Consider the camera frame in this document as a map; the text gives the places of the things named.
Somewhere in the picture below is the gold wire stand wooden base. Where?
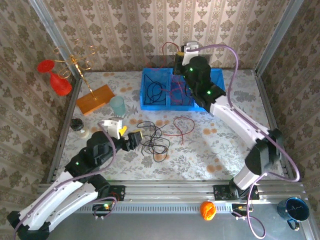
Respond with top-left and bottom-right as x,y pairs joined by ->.
52,37 -> 116,116

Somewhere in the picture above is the red plastic goblet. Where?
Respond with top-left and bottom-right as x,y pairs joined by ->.
36,59 -> 73,97

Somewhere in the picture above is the aluminium side rail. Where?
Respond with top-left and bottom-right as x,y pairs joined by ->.
253,71 -> 296,183
46,77 -> 83,183

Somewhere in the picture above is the orange mandarin fruit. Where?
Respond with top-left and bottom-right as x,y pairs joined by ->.
199,200 -> 217,221

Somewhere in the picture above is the thin red cable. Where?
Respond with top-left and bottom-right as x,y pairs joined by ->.
173,116 -> 196,146
169,74 -> 195,107

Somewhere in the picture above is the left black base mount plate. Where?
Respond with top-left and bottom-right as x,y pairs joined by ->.
80,184 -> 126,202

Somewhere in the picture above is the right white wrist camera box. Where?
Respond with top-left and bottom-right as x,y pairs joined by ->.
181,41 -> 201,66

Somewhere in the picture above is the tangle of red black wires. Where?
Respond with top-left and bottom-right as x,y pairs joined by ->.
147,41 -> 182,72
139,123 -> 171,163

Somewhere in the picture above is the aluminium frame rail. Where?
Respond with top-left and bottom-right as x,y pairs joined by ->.
37,179 -> 307,204

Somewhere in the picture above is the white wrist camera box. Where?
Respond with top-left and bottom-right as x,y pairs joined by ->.
181,41 -> 201,66
97,117 -> 124,140

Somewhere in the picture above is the small bottle with black cap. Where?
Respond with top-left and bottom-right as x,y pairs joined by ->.
70,118 -> 90,140

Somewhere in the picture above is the grey slotted cable duct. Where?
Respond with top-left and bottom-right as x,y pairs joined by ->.
61,201 -> 241,214

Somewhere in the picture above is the blue three-compartment plastic bin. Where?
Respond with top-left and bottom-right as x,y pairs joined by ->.
139,67 -> 227,111

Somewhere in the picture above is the thin black cable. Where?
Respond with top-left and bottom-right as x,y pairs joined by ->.
136,121 -> 171,157
143,74 -> 168,106

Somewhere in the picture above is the small black controller board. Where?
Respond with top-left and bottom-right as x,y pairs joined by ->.
231,203 -> 254,221
91,203 -> 113,221

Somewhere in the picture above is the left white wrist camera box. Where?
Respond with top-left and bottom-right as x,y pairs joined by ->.
97,117 -> 124,140

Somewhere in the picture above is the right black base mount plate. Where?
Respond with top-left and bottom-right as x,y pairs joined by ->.
213,184 -> 260,201

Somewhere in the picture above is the dark blue mug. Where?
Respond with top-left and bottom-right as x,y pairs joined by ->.
276,196 -> 310,231

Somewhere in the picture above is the frosted pale green cup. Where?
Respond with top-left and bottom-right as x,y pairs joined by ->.
109,96 -> 127,116

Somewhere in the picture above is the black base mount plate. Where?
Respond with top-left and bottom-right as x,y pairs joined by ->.
213,184 -> 260,201
80,184 -> 126,202

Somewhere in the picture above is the aluminium corner post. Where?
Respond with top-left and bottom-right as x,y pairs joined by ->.
28,0 -> 82,81
254,0 -> 305,76

